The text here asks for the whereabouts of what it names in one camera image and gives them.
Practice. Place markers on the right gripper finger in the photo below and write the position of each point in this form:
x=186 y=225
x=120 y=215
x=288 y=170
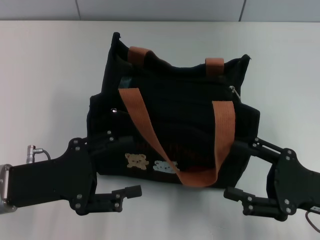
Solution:
x=265 y=148
x=257 y=205

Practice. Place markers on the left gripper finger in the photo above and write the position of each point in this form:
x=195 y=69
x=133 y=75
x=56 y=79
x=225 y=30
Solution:
x=110 y=140
x=107 y=202

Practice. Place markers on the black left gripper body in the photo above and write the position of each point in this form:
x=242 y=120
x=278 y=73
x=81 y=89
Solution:
x=50 y=180

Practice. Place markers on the small silver zipper slider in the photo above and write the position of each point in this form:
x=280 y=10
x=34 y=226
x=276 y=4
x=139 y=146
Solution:
x=114 y=110

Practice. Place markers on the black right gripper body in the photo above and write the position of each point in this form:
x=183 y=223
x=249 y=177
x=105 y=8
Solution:
x=295 y=185

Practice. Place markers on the silver zipper pull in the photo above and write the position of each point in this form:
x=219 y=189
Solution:
x=233 y=90

